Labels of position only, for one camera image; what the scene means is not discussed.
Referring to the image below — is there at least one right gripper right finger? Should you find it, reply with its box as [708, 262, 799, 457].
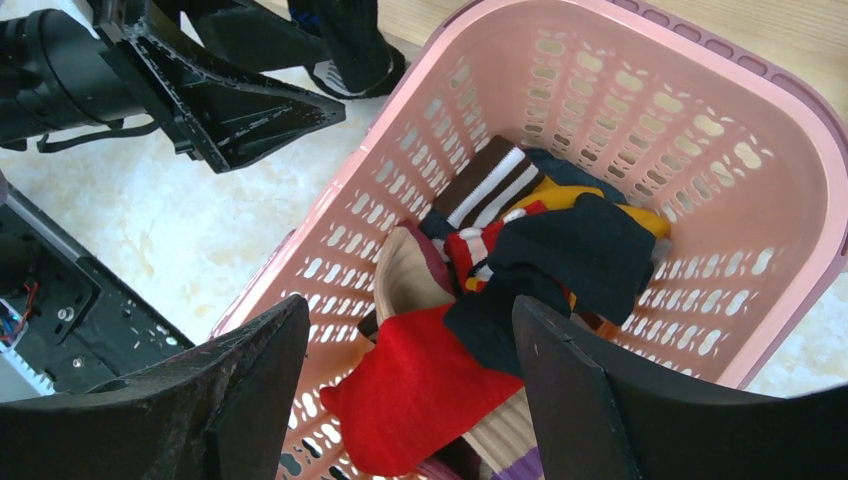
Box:
[513, 296, 847, 479]

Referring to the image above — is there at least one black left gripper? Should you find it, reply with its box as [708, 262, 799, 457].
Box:
[86, 0, 345, 173]

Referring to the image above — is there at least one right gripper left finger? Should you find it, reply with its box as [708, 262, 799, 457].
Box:
[1, 295, 310, 479]

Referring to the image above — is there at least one black patterned sport sock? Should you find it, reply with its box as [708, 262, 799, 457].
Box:
[288, 0, 407, 100]

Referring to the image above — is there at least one plain red sock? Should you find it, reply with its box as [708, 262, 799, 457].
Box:
[320, 305, 523, 477]

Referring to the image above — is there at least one mustard yellow sock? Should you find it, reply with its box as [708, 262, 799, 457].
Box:
[430, 135, 672, 240]

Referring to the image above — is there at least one beige maroon striped sock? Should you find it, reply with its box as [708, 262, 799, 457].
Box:
[373, 222, 544, 479]

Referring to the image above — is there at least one pink plastic laundry basket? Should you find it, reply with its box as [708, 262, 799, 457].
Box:
[215, 24, 847, 479]

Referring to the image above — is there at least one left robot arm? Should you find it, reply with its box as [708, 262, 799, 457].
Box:
[1, 1, 345, 173]

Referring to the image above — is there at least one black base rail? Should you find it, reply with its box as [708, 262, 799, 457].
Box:
[1, 187, 193, 401]

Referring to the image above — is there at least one wooden drying rack frame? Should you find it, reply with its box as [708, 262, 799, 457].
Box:
[378, 1, 847, 117]

